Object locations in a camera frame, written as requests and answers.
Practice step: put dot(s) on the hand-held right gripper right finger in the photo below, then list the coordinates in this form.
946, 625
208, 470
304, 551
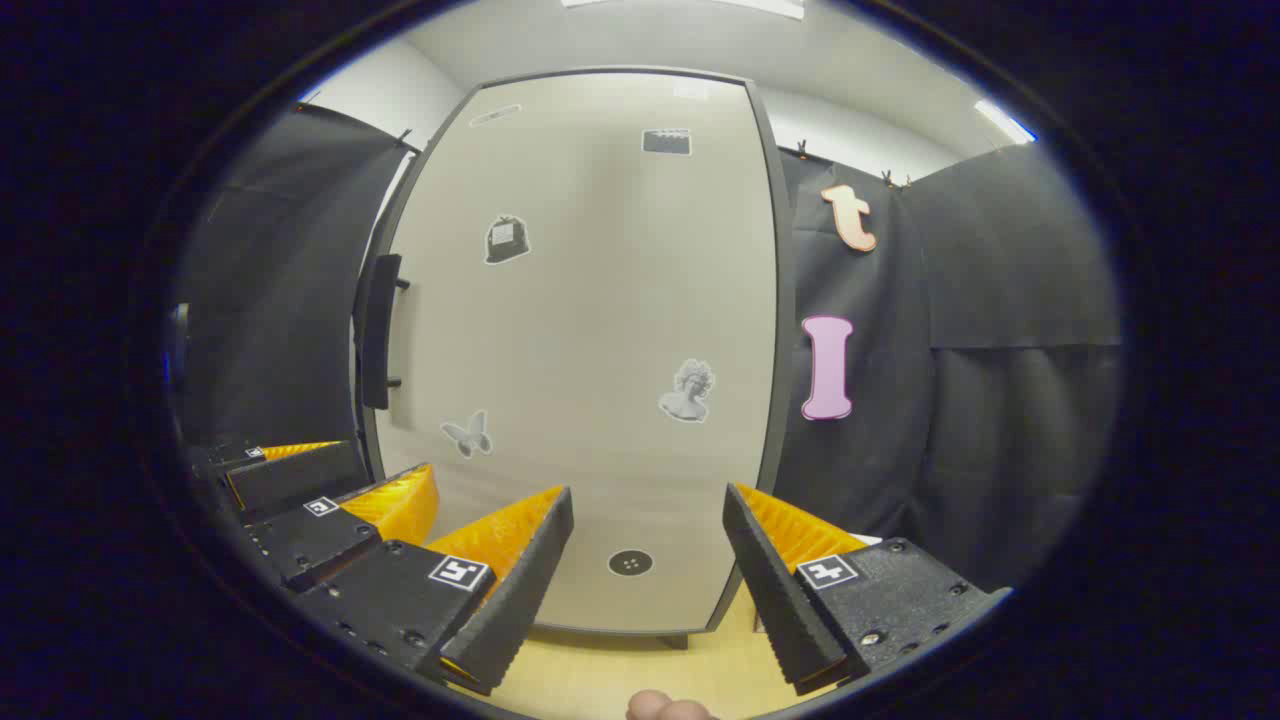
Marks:
770, 590

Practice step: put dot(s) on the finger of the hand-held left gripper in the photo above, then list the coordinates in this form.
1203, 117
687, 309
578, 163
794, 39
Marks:
310, 540
295, 480

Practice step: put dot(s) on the dark grey cabinet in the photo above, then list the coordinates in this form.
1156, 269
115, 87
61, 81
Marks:
785, 330

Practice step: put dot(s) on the black backdrop cloth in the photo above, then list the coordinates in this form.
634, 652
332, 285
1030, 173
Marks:
1000, 400

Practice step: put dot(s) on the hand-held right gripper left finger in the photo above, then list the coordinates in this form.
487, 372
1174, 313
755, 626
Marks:
520, 590

